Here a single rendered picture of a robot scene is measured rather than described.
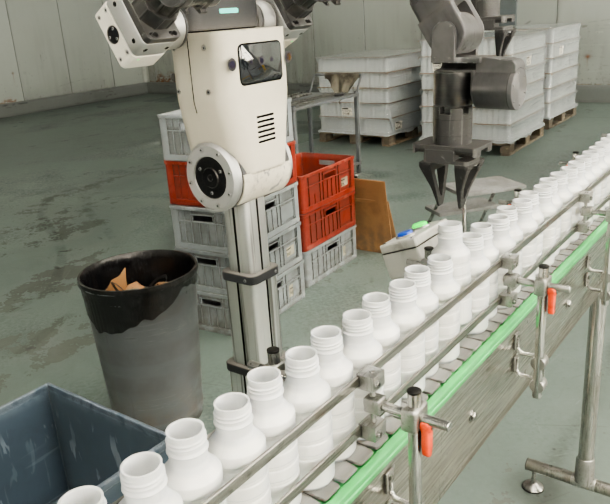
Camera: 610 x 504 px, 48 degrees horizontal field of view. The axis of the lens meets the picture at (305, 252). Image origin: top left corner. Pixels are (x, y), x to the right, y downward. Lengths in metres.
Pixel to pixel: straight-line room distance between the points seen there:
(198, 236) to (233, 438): 2.78
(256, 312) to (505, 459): 1.25
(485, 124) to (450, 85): 6.44
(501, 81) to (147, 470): 0.67
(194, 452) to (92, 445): 0.59
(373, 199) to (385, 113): 3.75
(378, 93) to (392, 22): 4.43
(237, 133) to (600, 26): 9.87
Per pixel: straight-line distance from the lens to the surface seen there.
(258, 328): 1.71
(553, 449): 2.71
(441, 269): 1.04
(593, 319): 2.13
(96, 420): 1.20
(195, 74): 1.53
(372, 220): 4.47
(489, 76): 1.01
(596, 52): 11.19
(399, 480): 0.96
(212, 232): 3.38
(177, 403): 2.77
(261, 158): 1.56
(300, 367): 0.77
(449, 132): 1.03
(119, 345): 2.64
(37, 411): 1.29
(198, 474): 0.67
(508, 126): 7.39
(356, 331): 0.85
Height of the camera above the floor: 1.52
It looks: 19 degrees down
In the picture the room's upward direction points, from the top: 4 degrees counter-clockwise
